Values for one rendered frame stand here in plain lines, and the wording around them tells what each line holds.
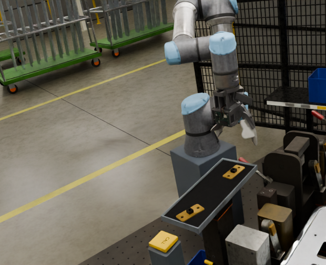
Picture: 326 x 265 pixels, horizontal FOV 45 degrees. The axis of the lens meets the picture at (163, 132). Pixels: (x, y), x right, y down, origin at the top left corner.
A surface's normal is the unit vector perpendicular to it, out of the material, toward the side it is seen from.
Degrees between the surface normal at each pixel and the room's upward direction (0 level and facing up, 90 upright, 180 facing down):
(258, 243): 0
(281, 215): 0
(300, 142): 0
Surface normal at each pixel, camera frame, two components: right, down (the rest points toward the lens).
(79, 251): -0.18, -0.89
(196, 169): -0.81, 0.37
